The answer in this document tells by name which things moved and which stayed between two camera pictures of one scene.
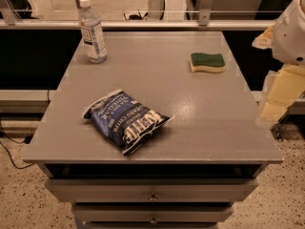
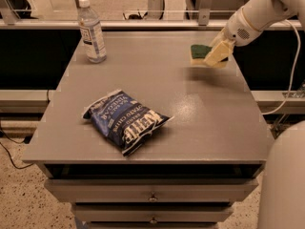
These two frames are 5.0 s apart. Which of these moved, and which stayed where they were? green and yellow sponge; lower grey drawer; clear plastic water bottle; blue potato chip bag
Moved: green and yellow sponge
Stayed: blue potato chip bag; clear plastic water bottle; lower grey drawer
